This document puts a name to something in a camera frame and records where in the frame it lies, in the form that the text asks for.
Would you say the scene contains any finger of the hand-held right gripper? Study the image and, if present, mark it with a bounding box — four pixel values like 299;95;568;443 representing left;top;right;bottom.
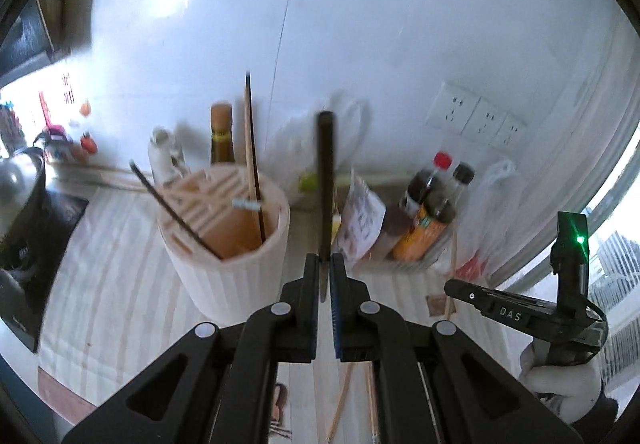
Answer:
444;278;501;314

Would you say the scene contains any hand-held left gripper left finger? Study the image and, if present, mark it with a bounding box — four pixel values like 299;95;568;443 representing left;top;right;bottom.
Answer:
62;253;321;444

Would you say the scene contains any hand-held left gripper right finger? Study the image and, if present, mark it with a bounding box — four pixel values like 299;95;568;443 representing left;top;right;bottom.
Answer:
327;253;583;444

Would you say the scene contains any cream ribbed chopstick holder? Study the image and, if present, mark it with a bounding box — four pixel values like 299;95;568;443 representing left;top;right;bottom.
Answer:
157;164;291;325

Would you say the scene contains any dark brown chopstick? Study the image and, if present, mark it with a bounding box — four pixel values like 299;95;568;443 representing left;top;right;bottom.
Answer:
246;72;266;245

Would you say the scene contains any thick black chopstick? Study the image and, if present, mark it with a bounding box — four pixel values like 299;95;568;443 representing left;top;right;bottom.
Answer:
316;111;336;305

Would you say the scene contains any thin dark chopstick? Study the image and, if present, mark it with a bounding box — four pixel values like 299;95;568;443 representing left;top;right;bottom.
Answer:
129;161;223;259

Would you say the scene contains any person's right hand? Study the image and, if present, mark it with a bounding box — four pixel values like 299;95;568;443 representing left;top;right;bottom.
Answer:
519;340;605;422

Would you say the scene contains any red bagged item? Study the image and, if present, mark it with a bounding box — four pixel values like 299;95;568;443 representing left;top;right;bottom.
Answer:
452;254;488;280

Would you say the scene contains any clear plastic tray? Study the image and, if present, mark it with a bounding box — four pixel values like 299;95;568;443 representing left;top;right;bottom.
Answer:
350;204;458;275

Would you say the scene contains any dark soy sauce bottle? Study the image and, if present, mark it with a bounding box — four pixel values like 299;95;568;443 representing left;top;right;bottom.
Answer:
390;163;476;262

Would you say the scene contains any filled clear plastic bag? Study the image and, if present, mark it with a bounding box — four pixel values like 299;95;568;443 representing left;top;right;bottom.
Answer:
450;159;526;280

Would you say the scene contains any paper packet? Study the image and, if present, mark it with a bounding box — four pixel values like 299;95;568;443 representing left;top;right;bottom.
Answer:
332;169;386;260

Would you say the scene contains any red-capped dark bottle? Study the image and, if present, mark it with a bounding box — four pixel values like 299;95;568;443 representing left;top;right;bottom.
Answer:
402;151;453;220

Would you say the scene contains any empty clear plastic bag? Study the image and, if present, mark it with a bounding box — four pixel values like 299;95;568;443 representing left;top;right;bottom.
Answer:
280;97;371;205

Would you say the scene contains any gold-capped dark bottle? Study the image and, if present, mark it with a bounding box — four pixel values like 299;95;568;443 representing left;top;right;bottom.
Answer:
210;103;236;167

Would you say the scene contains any black gas stove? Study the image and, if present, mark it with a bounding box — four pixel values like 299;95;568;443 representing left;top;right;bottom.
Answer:
0;189;88;355

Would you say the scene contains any red kettle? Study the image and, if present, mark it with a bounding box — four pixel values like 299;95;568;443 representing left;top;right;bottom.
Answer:
32;124;68;160

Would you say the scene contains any black range hood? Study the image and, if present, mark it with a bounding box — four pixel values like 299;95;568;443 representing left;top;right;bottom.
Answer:
0;0;68;80

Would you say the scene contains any white wall socket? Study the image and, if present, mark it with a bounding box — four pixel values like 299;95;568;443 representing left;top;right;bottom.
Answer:
462;97;506;142
492;113;527;147
426;82;481;130

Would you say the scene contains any red wall sticker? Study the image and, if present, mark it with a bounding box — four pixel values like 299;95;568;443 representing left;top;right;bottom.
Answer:
59;72;77;108

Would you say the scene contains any colourful wall decoration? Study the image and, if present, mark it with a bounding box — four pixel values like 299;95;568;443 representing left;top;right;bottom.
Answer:
0;99;21;150

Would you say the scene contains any wooden wall cabinet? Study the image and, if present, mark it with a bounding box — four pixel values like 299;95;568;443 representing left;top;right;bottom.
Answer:
35;0;103;62

